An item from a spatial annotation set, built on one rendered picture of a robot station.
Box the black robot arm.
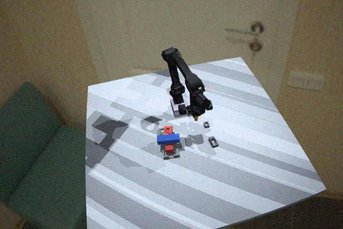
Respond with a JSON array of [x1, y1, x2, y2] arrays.
[[161, 47, 210, 116]]

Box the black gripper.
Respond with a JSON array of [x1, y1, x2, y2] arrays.
[[178, 99, 213, 118]]

